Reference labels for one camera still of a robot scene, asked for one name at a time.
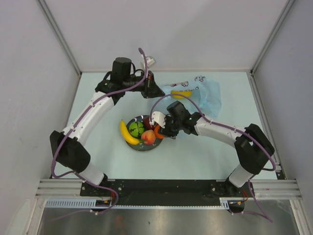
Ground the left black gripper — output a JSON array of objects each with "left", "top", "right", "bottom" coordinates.
[{"left": 122, "top": 70, "right": 164, "bottom": 99}]

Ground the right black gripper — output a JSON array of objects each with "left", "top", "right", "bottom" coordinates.
[{"left": 157, "top": 114, "right": 182, "bottom": 139}]

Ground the orange fake mandarin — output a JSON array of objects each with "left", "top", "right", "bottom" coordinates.
[{"left": 154, "top": 125, "right": 164, "bottom": 139}]

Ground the orange fake peach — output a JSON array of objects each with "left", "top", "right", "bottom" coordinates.
[{"left": 141, "top": 130, "right": 156, "bottom": 145}]

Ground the red fake apple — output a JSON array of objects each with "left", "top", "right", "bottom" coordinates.
[{"left": 142, "top": 116, "right": 155, "bottom": 130}]

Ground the green fake watermelon ball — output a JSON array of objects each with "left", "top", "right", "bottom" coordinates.
[{"left": 128, "top": 121, "right": 145, "bottom": 138}]

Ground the yellow fake banana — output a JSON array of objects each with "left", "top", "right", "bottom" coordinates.
[{"left": 120, "top": 120, "right": 144, "bottom": 145}]

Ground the light blue printed plastic bag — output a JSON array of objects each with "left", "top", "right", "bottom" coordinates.
[{"left": 153, "top": 75, "right": 222, "bottom": 118}]

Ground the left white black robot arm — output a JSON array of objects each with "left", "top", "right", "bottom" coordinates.
[{"left": 50, "top": 56, "right": 165, "bottom": 196}]

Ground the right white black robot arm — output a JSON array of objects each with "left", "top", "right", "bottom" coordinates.
[{"left": 150, "top": 101, "right": 276, "bottom": 196}]

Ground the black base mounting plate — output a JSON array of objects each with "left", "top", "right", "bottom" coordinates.
[{"left": 80, "top": 178, "right": 255, "bottom": 206}]

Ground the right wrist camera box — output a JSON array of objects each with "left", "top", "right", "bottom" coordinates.
[{"left": 149, "top": 111, "right": 166, "bottom": 128}]

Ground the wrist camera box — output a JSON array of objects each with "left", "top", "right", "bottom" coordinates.
[
  {"left": 140, "top": 55, "right": 157, "bottom": 70},
  {"left": 149, "top": 111, "right": 166, "bottom": 128}
]

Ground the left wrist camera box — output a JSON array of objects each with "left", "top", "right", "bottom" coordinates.
[{"left": 140, "top": 55, "right": 157, "bottom": 70}]

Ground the white slotted cable duct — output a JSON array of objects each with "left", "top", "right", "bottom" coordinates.
[{"left": 45, "top": 198, "right": 232, "bottom": 211}]

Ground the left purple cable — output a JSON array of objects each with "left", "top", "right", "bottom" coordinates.
[{"left": 50, "top": 47, "right": 150, "bottom": 179}]

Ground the aluminium frame rail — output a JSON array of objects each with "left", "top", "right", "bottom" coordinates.
[{"left": 35, "top": 179, "right": 302, "bottom": 200}]

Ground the left corner aluminium post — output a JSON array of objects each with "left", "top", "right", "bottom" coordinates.
[{"left": 36, "top": 0, "right": 82, "bottom": 78}]

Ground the corner aluminium post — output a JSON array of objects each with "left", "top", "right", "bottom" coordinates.
[
  {"left": 250, "top": 0, "right": 298, "bottom": 74},
  {"left": 36, "top": 0, "right": 82, "bottom": 78}
]

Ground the right corner aluminium post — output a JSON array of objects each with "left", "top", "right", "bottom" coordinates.
[{"left": 250, "top": 0, "right": 298, "bottom": 74}]

